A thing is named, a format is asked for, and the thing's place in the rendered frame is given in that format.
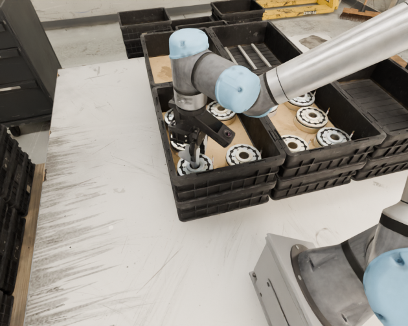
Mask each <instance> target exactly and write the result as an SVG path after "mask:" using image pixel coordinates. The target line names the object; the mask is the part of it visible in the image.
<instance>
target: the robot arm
mask: <svg viewBox="0 0 408 326"><path fill-rule="evenodd" d="M169 47H170V55H169V58H170V63H171V70H172V81H173V87H174V97H173V98H172V99H171V100H170V101H169V103H168V105H169V107H171V108H173V113H174V117H173V118H172V119H171V122H170V123H169V125H168V132H169V137H170V141H173V142H177V143H178V144H182V145H184V143H186V144H187V145H186V146H185V150H184V151H179V152H178V156H179V157H180V158H182V159H183V160H186V161H187V162H189V163H191V165H192V167H193V168H194V169H196V168H197V167H198V166H199V154H200V153H201V154H204V155H205V152H206V148H207V141H208V137H211V139H213V140H214V141H215V142H217V143H218V144H219V145H220V146H222V147H223V148H226V147H227V146H229V145H230V144H231V142H232V141H233V139H234V137H235V135H236V133H235V132H234V131H233V130H232V129H230V128H229V127H227V126H226V125H225V124H224V123H223V122H221V121H220V120H218V119H217V118H216V117H215V116H214V115H213V114H211V113H210V112H208V111H207V110H206V107H207V97H209V98H211V99H213V100H214V101H216V102H218V103H219V104H220V105H221V106H222V107H224V108H226V109H228V110H231V111H233V112H235V113H243V114H244V115H246V116H250V117H255V118H261V117H263V116H266V115H267V114H269V113H270V111H271V110H272V109H273V108H274V107H275V106H277V105H279V104H282V103H284V102H287V101H289V100H292V99H294V98H296V97H298V96H301V95H303V94H306V93H307V92H310V91H312V90H315V89H317V88H320V87H322V86H324V85H326V84H329V83H331V82H334V81H336V80H338V79H340V78H343V77H345V76H348V75H349V74H352V73H354V72H357V71H360V70H361V69H364V68H366V67H369V66H371V65H373V64H375V63H378V62H380V61H383V60H385V59H387V58H389V57H392V56H394V55H397V54H399V53H401V52H403V51H406V50H408V0H406V1H404V2H402V3H400V4H398V5H396V6H394V7H392V8H390V9H389V10H387V11H385V12H383V13H381V14H379V15H377V16H375V17H373V18H371V19H369V20H367V21H366V22H364V23H362V24H360V25H358V26H356V27H354V28H351V29H350V30H347V31H346V32H343V33H342V34H340V35H338V36H336V37H334V38H332V39H330V40H328V41H326V42H324V43H322V44H320V45H319V46H317V47H315V48H313V49H311V50H309V51H307V52H305V53H303V54H301V55H299V56H297V57H296V58H293V59H292V60H289V61H287V62H285V63H283V64H281V65H279V66H278V67H275V68H274V69H272V70H270V71H268V72H266V73H263V74H261V75H259V76H257V75H256V74H254V73H252V72H251V71H250V70H249V69H247V68H246V67H243V66H240V65H237V64H235V63H233V62H231V61H229V60H227V59H225V58H223V57H221V56H219V55H217V54H215V53H213V52H212V51H209V50H208V47H209V44H208V37H207V35H206V34H205V33H204V32H203V31H201V30H198V29H195V28H184V29H181V30H178V31H176V32H174V33H173V34H172V35H171V36H170V39H169ZM170 131H172V137H171V133H170ZM298 262H299V269H300V273H301V276H302V278H303V281H304V283H305V285H306V288H307V289H308V292H309V293H310V296H311V297H312V299H313V300H314V302H315V304H316V305H317V307H318V309H319V310H320V311H321V313H322V314H323V316H324V317H325V318H326V319H327V320H328V321H329V323H330V324H331V325H332V326H362V325H363V324H364V323H365V322H366V321H367V320H369V319H370V318H371V317H372V316H373V315H374V314H375V315H376V317H377V318H378V319H379V321H380V322H381V323H382V324H383V325H384V326H408V176H407V180H406V183H405V186H404V189H403V193H402V197H401V199H400V201H399V202H397V203H396V204H394V205H392V206H389V207H387V208H385V209H383V210H382V213H381V217H380V220H379V223H378V224H376V225H374V226H372V227H370V228H368V229H367V230H365V231H363V232H361V233H359V234H357V235H355V236H353V237H351V238H349V239H347V240H346V241H343V242H342V243H339V244H336V245H331V246H323V247H318V248H311V249H307V250H305V251H303V252H302V253H300V254H299V258H298Z"/></svg>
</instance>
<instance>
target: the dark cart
mask: <svg viewBox="0 0 408 326"><path fill-rule="evenodd" d="M58 69H62V66H61V65H60V62H59V60H58V58H57V56H56V53H55V51H54V49H53V47H52V45H51V43H50V41H49V39H48V37H47V34H46V32H45V30H44V28H43V25H42V24H41V21H40V19H39V17H38V15H37V13H36V11H35V8H34V6H33V4H32V2H31V0H0V124H1V125H5V127H6V128H7V127H9V129H8V130H10V132H11V134H12V135H13V136H19V135H20V134H21V131H20V128H19V125H26V124H33V123H37V122H44V121H48V120H51V117H52V108H53V103H54V93H55V88H56V79H57V73H58Z"/></svg>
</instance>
